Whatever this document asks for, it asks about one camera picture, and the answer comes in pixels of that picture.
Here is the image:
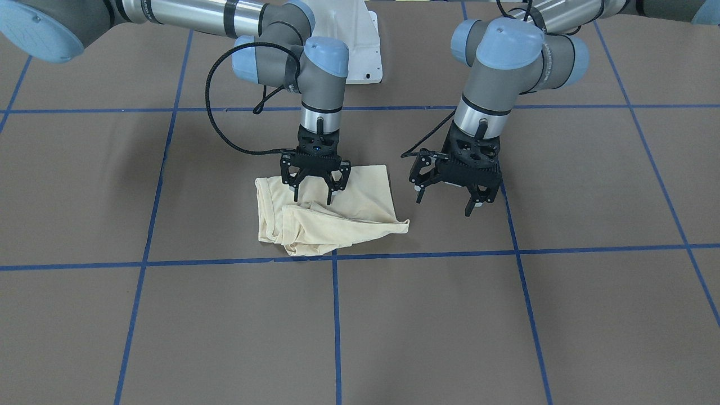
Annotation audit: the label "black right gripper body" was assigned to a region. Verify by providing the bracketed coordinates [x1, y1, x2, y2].
[280, 125, 352, 187]

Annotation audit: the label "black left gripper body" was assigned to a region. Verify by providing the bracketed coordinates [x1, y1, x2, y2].
[409, 121, 502, 190]

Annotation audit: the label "cream long-sleeve graphic t-shirt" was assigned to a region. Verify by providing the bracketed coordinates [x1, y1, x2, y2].
[254, 165, 410, 257]

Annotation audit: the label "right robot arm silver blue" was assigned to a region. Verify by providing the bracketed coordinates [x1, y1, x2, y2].
[1, 1, 352, 199]

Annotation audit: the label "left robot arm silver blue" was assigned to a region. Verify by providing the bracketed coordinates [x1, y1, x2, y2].
[403, 1, 718, 216]

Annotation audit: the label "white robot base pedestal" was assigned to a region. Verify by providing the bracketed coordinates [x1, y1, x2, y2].
[305, 1, 383, 85]

